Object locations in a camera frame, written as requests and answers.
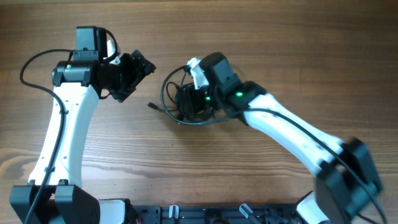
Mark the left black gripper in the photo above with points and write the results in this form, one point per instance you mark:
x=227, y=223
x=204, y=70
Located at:
x=131, y=76

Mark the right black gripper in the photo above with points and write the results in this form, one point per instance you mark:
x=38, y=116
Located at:
x=189, y=101

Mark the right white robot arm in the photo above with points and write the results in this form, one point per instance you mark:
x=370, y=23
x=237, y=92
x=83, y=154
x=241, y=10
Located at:
x=346, y=178

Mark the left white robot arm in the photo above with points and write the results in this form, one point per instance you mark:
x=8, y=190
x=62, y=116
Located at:
x=53, y=192

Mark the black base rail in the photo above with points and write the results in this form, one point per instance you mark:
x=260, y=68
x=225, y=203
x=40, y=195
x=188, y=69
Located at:
x=266, y=214

